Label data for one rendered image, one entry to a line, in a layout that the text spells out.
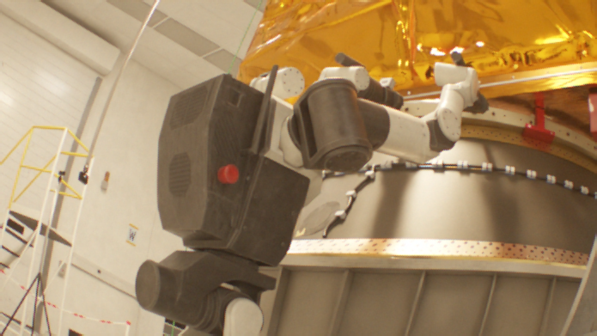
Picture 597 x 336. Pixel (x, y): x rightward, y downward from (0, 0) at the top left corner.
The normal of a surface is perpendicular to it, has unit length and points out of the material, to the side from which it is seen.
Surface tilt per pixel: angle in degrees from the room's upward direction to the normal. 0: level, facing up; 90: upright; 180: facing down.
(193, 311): 113
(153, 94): 90
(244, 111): 90
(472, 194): 62
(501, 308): 90
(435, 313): 90
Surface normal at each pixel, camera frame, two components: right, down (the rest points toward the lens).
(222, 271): 0.70, -0.11
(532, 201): 0.00, -0.76
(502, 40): -0.70, -0.37
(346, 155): 0.17, 0.88
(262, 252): 0.51, 0.43
